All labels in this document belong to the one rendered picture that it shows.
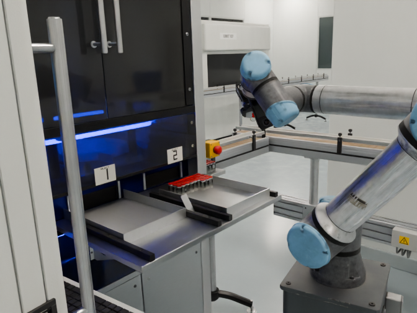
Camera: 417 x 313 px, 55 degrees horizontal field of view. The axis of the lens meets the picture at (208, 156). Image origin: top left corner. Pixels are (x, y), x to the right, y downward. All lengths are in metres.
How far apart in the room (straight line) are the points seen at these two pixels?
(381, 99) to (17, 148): 0.77
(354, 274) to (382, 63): 1.78
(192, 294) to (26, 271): 1.31
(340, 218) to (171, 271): 1.01
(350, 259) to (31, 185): 0.83
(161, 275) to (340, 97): 1.08
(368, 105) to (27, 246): 0.79
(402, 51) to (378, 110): 1.70
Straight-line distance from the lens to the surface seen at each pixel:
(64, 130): 0.74
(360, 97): 1.04
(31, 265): 0.74
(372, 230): 2.33
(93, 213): 1.49
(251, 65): 1.01
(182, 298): 1.92
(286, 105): 1.00
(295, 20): 10.51
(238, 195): 1.57
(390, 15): 2.75
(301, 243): 1.01
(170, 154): 1.63
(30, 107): 0.69
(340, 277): 1.18
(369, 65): 2.78
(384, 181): 0.90
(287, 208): 2.50
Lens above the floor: 1.41
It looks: 14 degrees down
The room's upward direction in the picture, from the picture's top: 2 degrees counter-clockwise
